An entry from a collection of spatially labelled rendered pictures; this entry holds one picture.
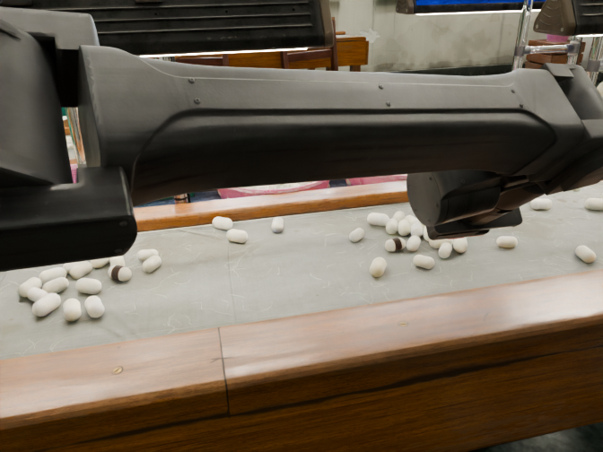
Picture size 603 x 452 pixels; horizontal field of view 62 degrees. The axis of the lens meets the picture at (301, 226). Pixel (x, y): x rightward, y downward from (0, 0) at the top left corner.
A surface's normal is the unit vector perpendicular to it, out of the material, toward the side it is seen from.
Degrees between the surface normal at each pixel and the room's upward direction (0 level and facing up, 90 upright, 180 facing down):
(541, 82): 40
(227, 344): 0
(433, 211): 95
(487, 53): 89
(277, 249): 0
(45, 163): 60
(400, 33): 91
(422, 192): 95
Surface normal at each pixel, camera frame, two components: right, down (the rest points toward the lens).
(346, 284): -0.02, -0.90
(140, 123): 0.37, -0.46
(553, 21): -0.97, 0.11
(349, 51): 0.26, 0.42
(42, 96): 0.89, -0.40
